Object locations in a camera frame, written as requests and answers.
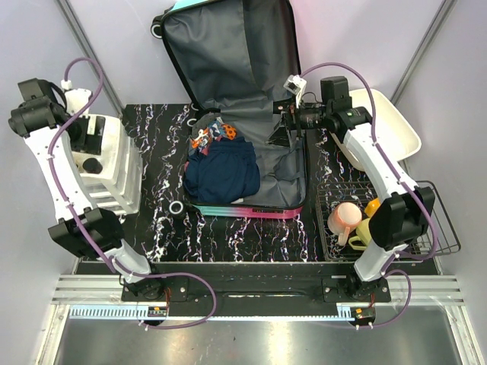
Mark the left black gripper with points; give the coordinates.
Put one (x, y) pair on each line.
(89, 143)

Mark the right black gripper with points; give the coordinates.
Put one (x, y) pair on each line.
(281, 135)

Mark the small black jar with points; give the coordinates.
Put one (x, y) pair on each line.
(92, 166)

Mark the white drawer organizer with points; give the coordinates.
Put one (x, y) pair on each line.
(118, 188)

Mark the navy blue garment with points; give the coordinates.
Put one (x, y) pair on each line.
(226, 173)

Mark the pink and teal kids suitcase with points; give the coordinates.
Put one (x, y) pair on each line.
(233, 58)

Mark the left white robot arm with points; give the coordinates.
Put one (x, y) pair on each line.
(82, 228)

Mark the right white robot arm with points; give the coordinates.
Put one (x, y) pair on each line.
(405, 208)

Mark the colourful patterned cloth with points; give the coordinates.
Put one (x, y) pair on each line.
(205, 131)

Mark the pink cup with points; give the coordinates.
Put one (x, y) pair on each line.
(343, 220)

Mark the orange-yellow plate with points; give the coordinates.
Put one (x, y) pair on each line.
(372, 207)

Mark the white plastic tray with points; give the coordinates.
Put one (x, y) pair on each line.
(395, 135)

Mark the black marble pattern mat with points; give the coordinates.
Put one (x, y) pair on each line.
(160, 132)

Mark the yellow-green mug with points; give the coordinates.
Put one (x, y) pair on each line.
(360, 241)

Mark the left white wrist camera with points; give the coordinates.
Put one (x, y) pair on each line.
(76, 98)

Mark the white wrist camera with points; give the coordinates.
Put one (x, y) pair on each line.
(76, 98)
(297, 86)

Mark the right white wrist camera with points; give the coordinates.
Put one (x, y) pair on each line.
(297, 86)

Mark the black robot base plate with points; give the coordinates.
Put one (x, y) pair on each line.
(332, 283)

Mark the aluminium rail frame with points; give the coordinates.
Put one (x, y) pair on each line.
(102, 297)

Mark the black wire dish rack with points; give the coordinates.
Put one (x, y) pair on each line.
(437, 228)

